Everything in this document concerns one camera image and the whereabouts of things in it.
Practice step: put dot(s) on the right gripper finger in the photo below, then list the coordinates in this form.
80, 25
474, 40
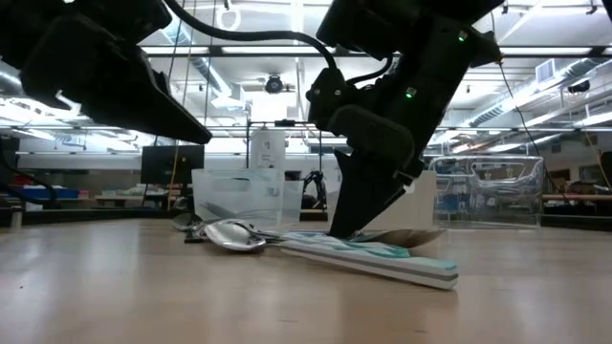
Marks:
363, 196

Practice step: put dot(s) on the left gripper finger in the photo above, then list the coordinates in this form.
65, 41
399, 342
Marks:
105, 81

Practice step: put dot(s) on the frosted translucent plastic bin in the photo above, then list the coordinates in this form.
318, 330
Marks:
239, 191

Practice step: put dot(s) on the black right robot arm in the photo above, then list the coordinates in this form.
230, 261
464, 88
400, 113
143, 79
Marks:
373, 24

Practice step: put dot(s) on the black computer monitor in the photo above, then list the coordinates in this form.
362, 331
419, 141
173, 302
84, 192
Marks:
162, 165

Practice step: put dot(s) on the white paper sign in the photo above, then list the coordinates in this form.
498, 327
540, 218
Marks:
268, 148

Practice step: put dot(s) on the clear plastic bin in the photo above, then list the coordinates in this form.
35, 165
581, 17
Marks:
487, 191

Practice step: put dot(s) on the blue storage bin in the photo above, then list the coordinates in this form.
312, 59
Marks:
48, 192

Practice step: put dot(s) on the overhead light bar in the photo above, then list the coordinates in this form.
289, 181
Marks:
526, 50

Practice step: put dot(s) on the white ceiling vent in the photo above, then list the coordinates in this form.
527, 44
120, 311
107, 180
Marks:
545, 70

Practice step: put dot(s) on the black ceiling speaker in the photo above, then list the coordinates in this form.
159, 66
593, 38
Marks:
578, 86

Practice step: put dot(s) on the wooden workbench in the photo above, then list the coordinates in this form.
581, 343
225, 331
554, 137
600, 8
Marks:
574, 197

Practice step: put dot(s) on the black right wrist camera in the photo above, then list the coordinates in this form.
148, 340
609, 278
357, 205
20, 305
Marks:
327, 95

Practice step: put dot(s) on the silver ceiling duct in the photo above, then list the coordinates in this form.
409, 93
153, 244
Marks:
526, 95
7, 81

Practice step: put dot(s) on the black overhead camera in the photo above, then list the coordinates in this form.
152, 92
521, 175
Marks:
274, 84

